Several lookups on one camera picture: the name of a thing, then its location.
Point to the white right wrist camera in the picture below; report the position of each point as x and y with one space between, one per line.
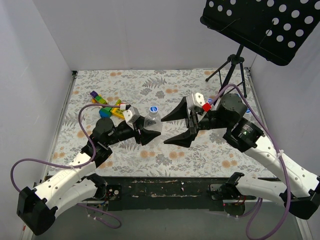
196 102

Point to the yellow window toy block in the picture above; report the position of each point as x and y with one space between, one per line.
117 112

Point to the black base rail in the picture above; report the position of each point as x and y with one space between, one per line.
162 193

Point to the green blue toy blocks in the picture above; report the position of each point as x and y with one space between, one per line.
105 112

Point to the blue white bottle cap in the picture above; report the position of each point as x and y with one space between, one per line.
153 110

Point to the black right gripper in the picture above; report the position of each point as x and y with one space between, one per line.
192 123

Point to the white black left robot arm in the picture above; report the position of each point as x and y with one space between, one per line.
39 207

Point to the toy block car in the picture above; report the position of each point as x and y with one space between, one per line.
97 98

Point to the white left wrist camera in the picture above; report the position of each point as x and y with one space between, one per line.
131 115

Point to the black music stand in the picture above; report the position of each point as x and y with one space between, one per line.
273 29

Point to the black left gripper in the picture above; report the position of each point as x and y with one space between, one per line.
137 133

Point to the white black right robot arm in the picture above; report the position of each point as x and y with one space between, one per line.
296 187

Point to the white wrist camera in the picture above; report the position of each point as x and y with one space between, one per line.
131 115
196 102

